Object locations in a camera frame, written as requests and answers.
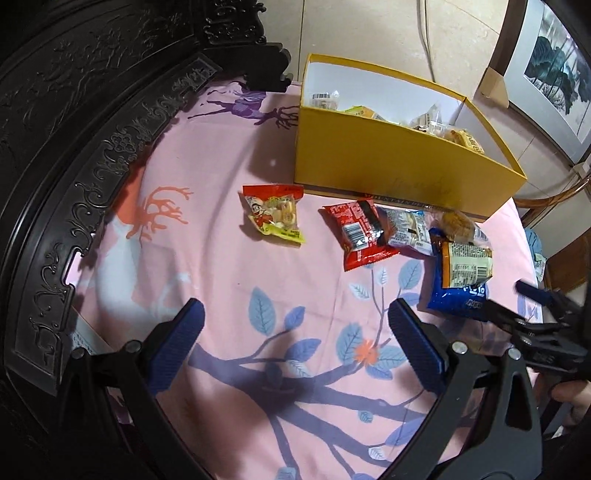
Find yellow cardboard box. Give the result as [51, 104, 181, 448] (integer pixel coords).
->
[294, 53, 528, 223]

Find white clear snack packet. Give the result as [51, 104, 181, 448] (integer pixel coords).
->
[379, 206, 437, 257]

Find framed ink painting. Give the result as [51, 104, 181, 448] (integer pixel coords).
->
[501, 0, 591, 163]

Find red yellow cartoon snack packet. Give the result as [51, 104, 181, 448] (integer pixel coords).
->
[238, 184, 307, 246]

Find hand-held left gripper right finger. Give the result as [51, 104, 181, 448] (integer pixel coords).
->
[379, 298, 544, 480]

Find blue snack packet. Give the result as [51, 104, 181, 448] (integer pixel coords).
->
[426, 230, 491, 320]

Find yellow green snack packet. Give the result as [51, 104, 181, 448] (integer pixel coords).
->
[341, 106, 387, 122]

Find pink floral tablecloth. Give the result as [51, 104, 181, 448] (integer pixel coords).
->
[60, 76, 546, 480]

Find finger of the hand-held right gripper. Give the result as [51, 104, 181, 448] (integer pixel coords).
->
[515, 279, 583, 319]
[485, 299, 561, 337]

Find dark carved wooden furniture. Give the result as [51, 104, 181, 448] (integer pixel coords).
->
[0, 0, 294, 480]

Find cardboard corner protector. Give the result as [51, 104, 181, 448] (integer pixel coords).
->
[477, 65, 509, 110]

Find white paper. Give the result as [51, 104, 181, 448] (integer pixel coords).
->
[69, 318, 108, 357]

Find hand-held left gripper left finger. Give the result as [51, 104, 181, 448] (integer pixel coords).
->
[58, 298, 214, 480]

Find white wrapped snack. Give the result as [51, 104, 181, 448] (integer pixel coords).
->
[311, 90, 343, 112]

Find clear wrapped snack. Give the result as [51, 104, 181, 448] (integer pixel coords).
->
[410, 104, 452, 137]

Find clear orange cake packet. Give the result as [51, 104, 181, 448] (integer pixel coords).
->
[429, 210, 489, 246]

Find orange labelled snack packet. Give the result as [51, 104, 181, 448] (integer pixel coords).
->
[436, 240, 494, 289]

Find person's right hand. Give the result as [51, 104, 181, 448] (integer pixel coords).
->
[551, 381, 591, 429]

